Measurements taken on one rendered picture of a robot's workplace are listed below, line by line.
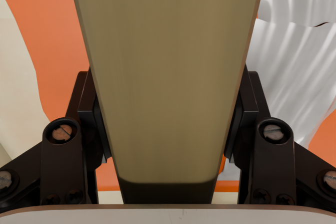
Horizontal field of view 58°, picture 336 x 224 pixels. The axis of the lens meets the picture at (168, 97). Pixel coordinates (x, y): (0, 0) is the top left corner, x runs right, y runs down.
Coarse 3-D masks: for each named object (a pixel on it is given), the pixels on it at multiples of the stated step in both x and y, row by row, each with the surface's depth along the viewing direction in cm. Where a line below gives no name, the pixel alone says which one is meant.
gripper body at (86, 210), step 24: (0, 216) 7; (24, 216) 7; (48, 216) 7; (72, 216) 7; (96, 216) 7; (120, 216) 7; (144, 216) 7; (168, 216) 7; (192, 216) 7; (216, 216) 7; (240, 216) 7; (264, 216) 7; (288, 216) 7; (312, 216) 7
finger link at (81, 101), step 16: (80, 80) 12; (80, 96) 11; (96, 96) 10; (80, 112) 10; (96, 112) 10; (96, 128) 10; (96, 144) 10; (16, 160) 9; (32, 160) 9; (96, 160) 11; (0, 176) 9; (16, 176) 9; (32, 176) 9; (0, 192) 9; (16, 192) 9
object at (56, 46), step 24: (24, 24) 17; (48, 24) 17; (72, 24) 17; (48, 48) 18; (72, 48) 18; (48, 72) 19; (72, 72) 19; (48, 96) 21; (312, 144) 25; (96, 168) 28
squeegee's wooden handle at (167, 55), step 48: (96, 0) 4; (144, 0) 4; (192, 0) 4; (240, 0) 4; (96, 48) 5; (144, 48) 5; (192, 48) 5; (240, 48) 5; (144, 96) 6; (192, 96) 6; (144, 144) 7; (192, 144) 7; (144, 192) 8; (192, 192) 8
